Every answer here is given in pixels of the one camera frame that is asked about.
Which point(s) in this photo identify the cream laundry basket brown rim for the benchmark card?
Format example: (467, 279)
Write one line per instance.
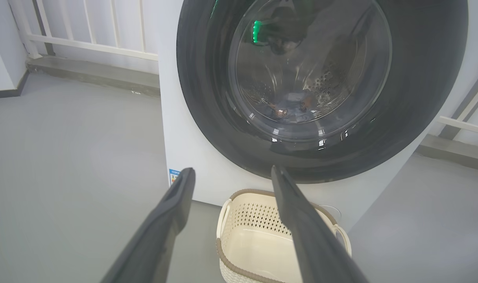
(254, 251)

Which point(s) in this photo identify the white front-load washing machine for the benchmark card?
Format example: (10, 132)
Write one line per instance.
(191, 177)

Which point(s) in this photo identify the stainless steel washing machine drum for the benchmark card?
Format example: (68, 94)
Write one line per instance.
(329, 82)

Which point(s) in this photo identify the black round glass washer door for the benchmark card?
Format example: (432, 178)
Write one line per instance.
(419, 98)

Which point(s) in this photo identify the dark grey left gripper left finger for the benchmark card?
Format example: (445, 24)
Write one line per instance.
(156, 239)

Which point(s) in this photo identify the grey concrete ledge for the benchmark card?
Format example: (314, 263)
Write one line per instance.
(455, 151)
(93, 74)

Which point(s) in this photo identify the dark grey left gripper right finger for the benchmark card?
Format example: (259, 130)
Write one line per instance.
(313, 243)

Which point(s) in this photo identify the blue energy label sticker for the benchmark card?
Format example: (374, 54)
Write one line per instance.
(174, 177)

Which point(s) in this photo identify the round drain filter cover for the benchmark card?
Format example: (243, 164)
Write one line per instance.
(333, 212)

